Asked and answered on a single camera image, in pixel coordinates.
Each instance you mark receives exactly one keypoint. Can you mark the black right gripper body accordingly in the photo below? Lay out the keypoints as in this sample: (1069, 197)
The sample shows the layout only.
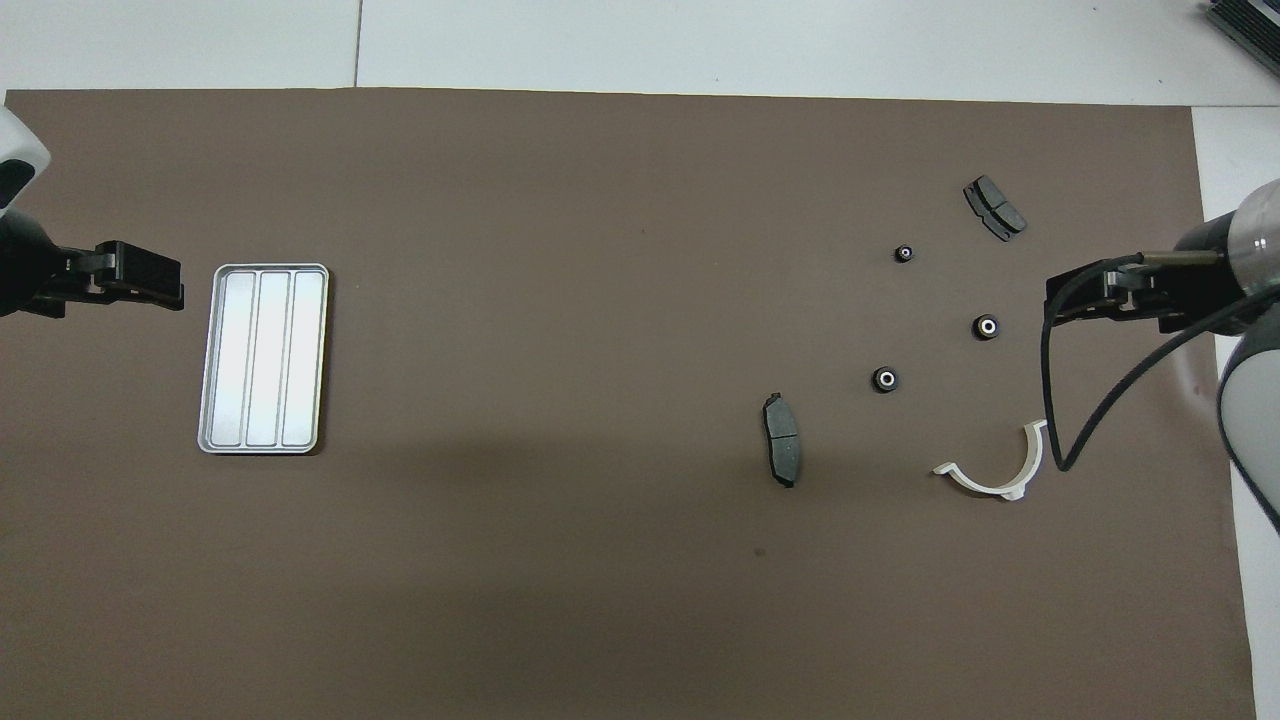
(1195, 290)

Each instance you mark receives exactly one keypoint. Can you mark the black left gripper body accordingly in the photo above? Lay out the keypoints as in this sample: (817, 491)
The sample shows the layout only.
(25, 270)

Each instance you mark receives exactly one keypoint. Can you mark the small black bearing gear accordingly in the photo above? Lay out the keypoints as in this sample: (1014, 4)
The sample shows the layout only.
(903, 254)

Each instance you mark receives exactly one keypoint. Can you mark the silver metal tray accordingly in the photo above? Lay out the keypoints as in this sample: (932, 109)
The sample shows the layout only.
(265, 360)

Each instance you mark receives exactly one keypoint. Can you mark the stacked dark grey brake pads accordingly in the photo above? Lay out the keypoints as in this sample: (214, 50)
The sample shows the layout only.
(995, 207)

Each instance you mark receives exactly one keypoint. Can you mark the grey ridged device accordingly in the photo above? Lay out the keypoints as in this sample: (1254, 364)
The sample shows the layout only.
(1255, 15)

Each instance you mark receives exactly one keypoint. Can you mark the single dark grey brake pad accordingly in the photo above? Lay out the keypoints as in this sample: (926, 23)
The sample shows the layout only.
(783, 440)

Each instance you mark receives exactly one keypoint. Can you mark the brown table mat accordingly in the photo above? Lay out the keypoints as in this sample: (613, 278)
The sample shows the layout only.
(600, 250)

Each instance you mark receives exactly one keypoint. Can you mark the white curved plastic bracket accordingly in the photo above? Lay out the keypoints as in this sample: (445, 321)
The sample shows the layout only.
(975, 483)

